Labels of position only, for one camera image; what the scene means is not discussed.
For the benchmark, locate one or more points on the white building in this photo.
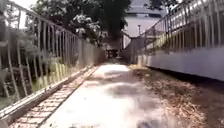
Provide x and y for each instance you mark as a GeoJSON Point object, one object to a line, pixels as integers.
{"type": "Point", "coordinates": [141, 21]}

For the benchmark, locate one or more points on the leaf-strewn ground strip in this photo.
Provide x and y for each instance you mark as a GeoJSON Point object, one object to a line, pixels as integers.
{"type": "Point", "coordinates": [180, 100]}

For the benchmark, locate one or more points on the metal bar fence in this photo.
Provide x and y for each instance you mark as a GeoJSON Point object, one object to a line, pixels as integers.
{"type": "Point", "coordinates": [53, 46]}

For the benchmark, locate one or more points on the grey paved path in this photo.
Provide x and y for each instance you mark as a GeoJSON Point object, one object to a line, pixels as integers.
{"type": "Point", "coordinates": [113, 96]}

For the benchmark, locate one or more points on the dark leafy trees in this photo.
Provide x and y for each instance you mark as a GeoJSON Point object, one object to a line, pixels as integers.
{"type": "Point", "coordinates": [100, 16]}

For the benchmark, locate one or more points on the pole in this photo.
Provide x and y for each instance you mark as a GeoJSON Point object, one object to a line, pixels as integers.
{"type": "Point", "coordinates": [139, 30]}

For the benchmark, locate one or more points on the concrete ramp with railing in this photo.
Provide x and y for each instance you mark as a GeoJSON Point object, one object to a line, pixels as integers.
{"type": "Point", "coordinates": [186, 61]}

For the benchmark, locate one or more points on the red brick strip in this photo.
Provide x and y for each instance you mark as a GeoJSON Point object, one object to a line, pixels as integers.
{"type": "Point", "coordinates": [43, 110]}

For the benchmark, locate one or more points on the pale concrete kerb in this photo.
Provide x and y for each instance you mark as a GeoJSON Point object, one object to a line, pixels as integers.
{"type": "Point", "coordinates": [28, 104]}

